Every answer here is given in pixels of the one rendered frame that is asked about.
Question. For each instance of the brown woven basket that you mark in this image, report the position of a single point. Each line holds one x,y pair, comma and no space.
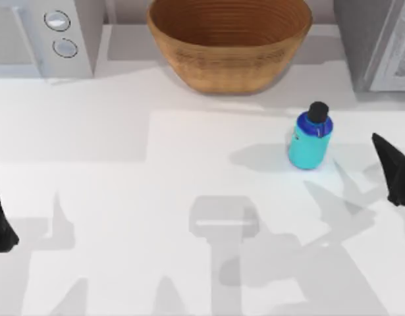
228,49

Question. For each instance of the blue bottle with black cap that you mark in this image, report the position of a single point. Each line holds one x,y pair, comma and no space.
309,143

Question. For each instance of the round microwave knob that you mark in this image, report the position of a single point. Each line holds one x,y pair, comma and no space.
57,20
65,47

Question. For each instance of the grey cabinet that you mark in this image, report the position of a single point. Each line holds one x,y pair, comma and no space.
376,42

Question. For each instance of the pale microwave oven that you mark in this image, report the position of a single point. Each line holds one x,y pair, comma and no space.
41,36

